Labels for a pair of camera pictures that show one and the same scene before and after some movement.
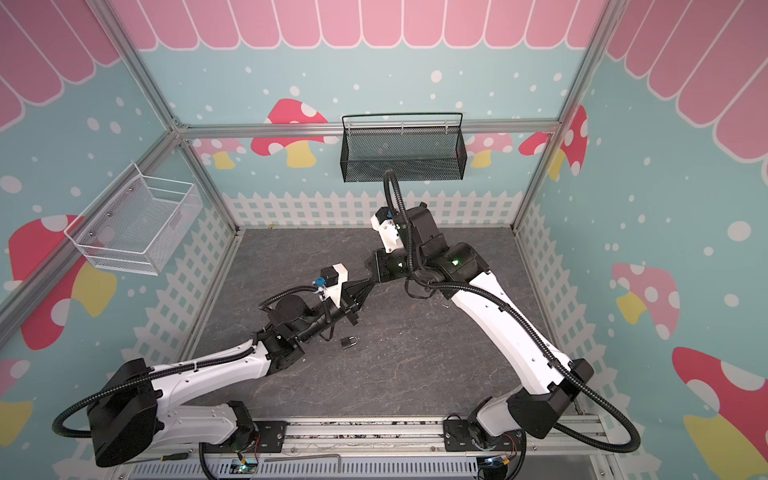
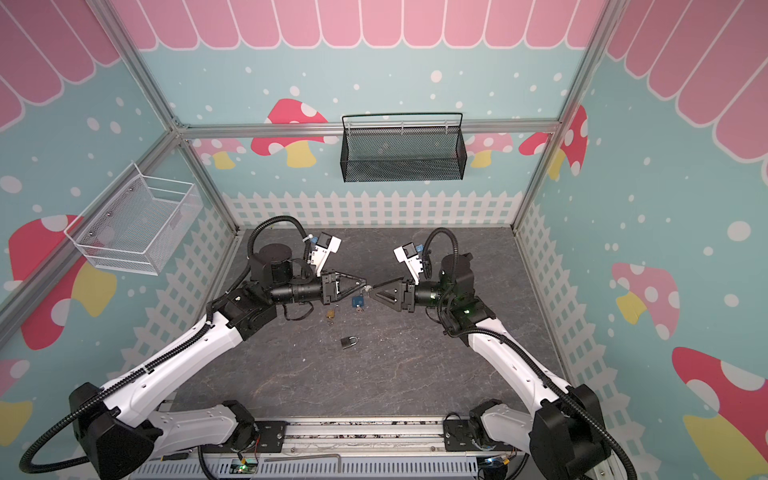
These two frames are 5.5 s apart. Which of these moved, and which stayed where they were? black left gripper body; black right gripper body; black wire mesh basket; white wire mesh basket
Moved: black right gripper body; black left gripper body
Stayed: white wire mesh basket; black wire mesh basket
